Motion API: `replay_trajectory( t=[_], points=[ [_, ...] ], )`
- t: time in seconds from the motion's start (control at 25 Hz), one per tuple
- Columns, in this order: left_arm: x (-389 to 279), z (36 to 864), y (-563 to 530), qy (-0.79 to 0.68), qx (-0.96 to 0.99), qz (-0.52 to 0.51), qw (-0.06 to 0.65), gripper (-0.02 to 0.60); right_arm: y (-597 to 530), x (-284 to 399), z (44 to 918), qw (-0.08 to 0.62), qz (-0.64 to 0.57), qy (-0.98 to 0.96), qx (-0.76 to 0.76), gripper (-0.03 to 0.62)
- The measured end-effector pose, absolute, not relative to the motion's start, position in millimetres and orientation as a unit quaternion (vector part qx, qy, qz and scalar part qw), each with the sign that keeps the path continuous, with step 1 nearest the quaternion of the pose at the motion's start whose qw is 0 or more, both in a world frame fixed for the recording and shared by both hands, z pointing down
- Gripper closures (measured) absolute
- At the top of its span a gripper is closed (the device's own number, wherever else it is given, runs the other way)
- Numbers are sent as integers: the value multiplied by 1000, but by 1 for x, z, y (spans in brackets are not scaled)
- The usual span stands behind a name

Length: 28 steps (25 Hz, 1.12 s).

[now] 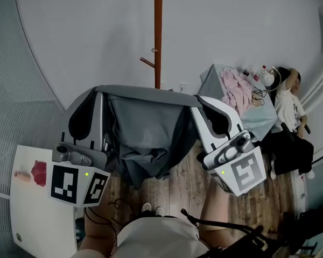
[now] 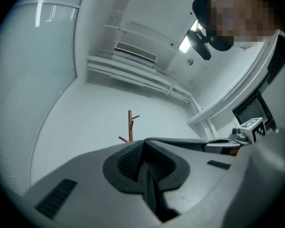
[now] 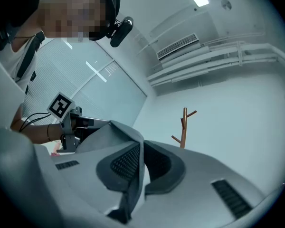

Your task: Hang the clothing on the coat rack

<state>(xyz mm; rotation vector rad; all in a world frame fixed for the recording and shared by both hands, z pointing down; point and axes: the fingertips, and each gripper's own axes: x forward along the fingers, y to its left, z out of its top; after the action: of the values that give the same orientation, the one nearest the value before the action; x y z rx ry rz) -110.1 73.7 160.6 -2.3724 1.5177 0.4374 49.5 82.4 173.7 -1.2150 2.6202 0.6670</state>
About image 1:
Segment white wall pipes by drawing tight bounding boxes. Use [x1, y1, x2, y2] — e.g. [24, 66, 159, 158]
[300, 60, 323, 113]

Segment thick black cable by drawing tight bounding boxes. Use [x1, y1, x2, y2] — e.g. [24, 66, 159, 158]
[180, 208, 264, 235]

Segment person's white shirt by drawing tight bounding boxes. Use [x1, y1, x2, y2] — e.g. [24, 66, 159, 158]
[114, 216, 209, 258]

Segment small beige item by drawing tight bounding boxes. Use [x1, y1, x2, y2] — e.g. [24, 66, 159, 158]
[13, 170, 33, 184]

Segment pink crumpled cloth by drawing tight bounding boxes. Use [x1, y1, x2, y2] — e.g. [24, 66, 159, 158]
[219, 67, 254, 117]

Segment table with light blue cloth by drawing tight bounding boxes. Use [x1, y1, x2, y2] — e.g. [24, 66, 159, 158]
[199, 63, 278, 142]

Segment red label bottle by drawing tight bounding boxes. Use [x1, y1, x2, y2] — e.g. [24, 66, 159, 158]
[254, 64, 268, 81]

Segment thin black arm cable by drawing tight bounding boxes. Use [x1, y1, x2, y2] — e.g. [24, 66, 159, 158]
[83, 197, 120, 250]

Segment grey clothes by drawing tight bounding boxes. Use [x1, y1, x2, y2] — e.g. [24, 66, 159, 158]
[95, 84, 204, 190]

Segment white side table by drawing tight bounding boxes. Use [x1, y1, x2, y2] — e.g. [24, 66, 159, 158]
[10, 145, 79, 258]

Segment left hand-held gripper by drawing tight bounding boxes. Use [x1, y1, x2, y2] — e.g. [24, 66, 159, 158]
[50, 88, 111, 207]

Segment person's right forearm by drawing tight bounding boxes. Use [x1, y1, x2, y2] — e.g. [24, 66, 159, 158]
[198, 177, 234, 249]

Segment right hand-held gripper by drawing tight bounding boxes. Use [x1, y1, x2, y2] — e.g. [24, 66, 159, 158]
[190, 95, 266, 198]

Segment person's left forearm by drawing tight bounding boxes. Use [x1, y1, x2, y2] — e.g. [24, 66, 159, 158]
[78, 195, 119, 258]

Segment red crumpled item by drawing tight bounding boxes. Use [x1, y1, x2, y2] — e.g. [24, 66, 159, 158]
[31, 160, 47, 188]

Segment tangled thin black cable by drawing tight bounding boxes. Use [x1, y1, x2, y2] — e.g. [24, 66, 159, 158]
[251, 86, 268, 108]

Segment brown wooden coat stand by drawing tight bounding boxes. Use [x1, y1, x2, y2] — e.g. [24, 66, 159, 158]
[133, 0, 164, 90]

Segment round white desk lamp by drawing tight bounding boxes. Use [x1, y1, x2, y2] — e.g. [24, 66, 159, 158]
[259, 65, 283, 92]

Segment black equipment pack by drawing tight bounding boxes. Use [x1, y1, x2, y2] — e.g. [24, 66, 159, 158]
[204, 207, 323, 258]

